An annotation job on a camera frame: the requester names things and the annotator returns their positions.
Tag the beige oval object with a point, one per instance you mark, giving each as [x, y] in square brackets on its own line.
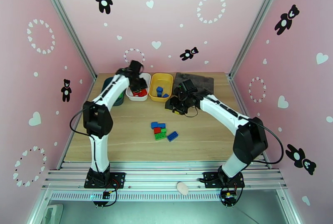
[182, 188]

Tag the red lego brick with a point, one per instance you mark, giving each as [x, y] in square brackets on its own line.
[135, 94]
[143, 93]
[157, 130]

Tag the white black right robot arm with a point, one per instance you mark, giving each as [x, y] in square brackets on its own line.
[221, 111]

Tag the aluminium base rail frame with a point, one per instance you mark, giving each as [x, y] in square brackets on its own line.
[161, 176]

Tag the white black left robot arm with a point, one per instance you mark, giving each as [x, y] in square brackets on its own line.
[112, 90]

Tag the dark teal plastic bin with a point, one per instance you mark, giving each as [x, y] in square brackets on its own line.
[119, 102]

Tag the yellow plastic bin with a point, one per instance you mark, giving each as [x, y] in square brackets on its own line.
[165, 81]

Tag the long blue lego brick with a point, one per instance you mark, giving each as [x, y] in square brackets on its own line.
[172, 136]

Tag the white plastic bin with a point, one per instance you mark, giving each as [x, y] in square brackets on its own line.
[138, 99]

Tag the long green lego brick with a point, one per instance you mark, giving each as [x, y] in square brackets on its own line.
[160, 136]

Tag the black compartment organizer box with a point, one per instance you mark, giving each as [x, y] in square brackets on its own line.
[203, 80]

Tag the white plastic object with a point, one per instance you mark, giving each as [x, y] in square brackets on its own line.
[53, 214]

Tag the small black circuit board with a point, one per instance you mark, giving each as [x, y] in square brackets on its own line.
[106, 195]

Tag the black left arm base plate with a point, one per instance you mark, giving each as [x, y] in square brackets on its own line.
[117, 179]

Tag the aluminium corner post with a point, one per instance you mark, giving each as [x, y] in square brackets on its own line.
[257, 23]
[67, 25]

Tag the small circuit board yellow connector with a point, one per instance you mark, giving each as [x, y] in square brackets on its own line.
[229, 196]

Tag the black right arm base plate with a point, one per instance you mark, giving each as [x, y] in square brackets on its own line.
[209, 179]

